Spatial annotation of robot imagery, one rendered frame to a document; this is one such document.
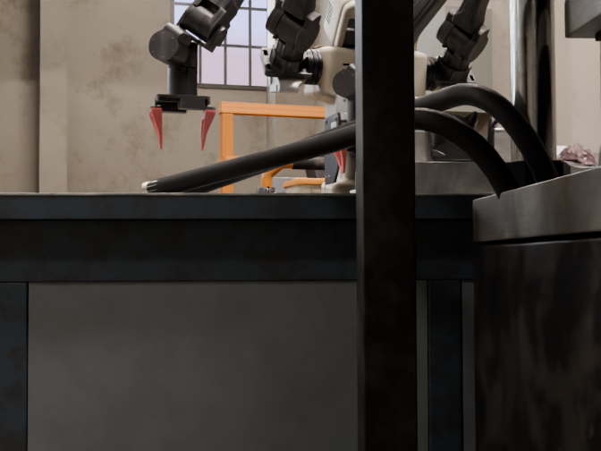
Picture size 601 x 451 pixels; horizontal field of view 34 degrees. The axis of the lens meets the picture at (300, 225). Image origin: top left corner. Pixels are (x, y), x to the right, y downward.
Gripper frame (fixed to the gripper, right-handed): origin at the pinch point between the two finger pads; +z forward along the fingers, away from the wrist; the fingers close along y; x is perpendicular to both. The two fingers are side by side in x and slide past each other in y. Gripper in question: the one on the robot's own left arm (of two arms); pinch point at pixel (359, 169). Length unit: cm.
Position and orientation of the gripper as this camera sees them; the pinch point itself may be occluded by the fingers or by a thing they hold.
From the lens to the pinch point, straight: 215.8
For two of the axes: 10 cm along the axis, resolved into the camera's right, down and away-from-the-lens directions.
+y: 9.5, 0.2, 3.0
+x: -3.1, 0.4, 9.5
